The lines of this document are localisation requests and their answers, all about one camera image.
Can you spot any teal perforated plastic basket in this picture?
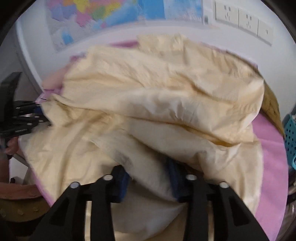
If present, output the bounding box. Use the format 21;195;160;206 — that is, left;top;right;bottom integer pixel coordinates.
283;113;296;170

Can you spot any light pink garment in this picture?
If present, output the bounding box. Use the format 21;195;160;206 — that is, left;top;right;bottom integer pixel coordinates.
42;63;72;90

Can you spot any cream yellow large jacket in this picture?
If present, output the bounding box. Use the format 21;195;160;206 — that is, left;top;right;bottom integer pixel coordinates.
18;33;265;241

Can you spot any white wall socket panel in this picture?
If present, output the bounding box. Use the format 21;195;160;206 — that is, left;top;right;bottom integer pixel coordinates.
214;1;273;45

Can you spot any mustard brown garment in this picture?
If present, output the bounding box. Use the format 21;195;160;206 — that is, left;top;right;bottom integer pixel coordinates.
259;69;285;137

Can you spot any colourful wall map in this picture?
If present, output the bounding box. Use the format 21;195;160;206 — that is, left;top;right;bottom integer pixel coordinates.
45;0;203;51

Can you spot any person's left hand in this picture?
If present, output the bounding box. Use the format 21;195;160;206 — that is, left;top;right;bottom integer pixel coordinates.
0;136;24;183

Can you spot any pink bed sheet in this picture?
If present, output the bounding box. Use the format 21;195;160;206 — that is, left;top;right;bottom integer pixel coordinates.
31;40;290;241

